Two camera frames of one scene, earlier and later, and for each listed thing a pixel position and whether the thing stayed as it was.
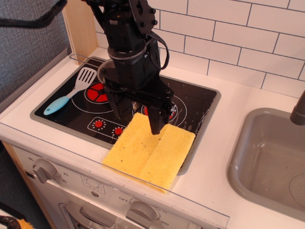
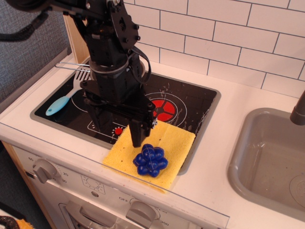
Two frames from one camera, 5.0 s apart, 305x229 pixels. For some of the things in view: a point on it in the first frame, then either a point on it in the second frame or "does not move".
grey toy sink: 267,162 does not move
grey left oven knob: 44,170 does not move
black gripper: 136,78 to 123,90
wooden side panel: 81,26 does not move
